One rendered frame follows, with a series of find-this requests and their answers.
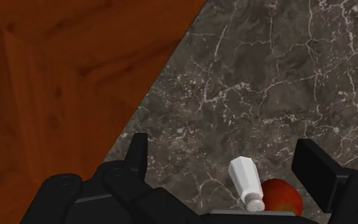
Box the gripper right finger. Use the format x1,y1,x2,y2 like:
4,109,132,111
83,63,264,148
291,138,358,224

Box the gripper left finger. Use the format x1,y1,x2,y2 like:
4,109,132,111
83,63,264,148
20,132,202,224

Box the red apple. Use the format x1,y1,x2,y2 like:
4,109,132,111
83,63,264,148
261,178,304,216

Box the white salt shaker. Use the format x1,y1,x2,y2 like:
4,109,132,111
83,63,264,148
228,156,266,213

